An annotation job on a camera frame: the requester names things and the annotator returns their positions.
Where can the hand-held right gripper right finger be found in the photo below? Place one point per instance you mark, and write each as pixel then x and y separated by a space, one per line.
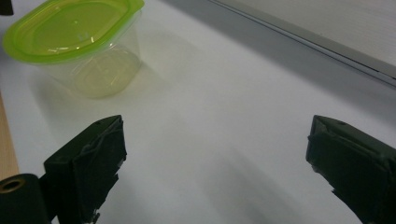
pixel 355 168

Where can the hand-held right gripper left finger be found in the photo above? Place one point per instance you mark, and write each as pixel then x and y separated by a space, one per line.
pixel 84 174

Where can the clear container with blue-rimmed lid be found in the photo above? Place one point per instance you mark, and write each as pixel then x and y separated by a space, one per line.
pixel 77 40

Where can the wooden board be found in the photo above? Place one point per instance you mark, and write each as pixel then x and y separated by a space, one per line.
pixel 7 149

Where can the dark object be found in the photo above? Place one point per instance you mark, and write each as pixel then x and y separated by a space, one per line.
pixel 5 6

